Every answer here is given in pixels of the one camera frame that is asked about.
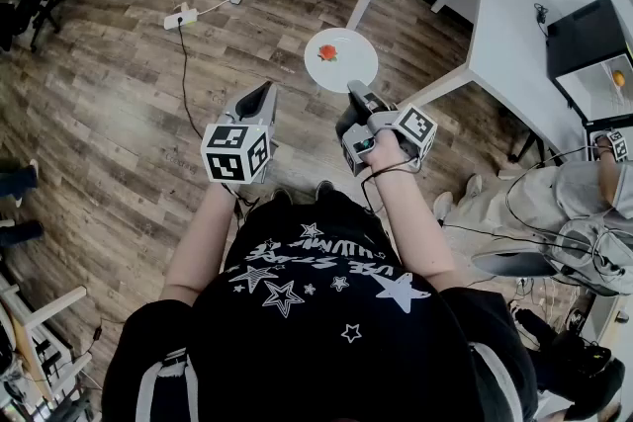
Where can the white storage rack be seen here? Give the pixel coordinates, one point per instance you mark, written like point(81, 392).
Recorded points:
point(49, 306)

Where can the black office chair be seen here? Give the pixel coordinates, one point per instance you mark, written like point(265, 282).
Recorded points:
point(29, 10)

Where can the red strawberry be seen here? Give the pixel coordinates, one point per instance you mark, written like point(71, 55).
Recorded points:
point(327, 53)

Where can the person's right forearm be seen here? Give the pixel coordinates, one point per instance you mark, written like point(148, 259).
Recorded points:
point(410, 222)

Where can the person's black shoe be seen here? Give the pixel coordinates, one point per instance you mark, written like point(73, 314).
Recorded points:
point(282, 196)
point(325, 189)

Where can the black bag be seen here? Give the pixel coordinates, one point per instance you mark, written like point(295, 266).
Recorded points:
point(583, 361)

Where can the black star-print t-shirt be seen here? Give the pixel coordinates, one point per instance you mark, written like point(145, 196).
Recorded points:
point(316, 336)

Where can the white power strip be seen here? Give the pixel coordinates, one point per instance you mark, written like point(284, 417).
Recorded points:
point(185, 17)

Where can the black monitor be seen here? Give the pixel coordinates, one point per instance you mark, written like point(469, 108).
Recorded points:
point(583, 34)

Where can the orange fruit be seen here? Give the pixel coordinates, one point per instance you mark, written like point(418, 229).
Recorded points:
point(618, 78)

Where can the white round plate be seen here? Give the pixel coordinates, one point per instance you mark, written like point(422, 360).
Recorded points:
point(351, 59)

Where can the person's left forearm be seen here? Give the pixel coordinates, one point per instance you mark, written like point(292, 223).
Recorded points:
point(198, 242)

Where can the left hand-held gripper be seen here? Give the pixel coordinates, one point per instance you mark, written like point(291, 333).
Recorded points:
point(227, 153)

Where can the person's right hand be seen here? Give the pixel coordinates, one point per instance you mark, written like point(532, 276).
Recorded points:
point(388, 150)

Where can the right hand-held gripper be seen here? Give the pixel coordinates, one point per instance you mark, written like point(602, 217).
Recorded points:
point(418, 123)

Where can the long white desk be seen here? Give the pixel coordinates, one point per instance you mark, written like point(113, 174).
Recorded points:
point(509, 39)

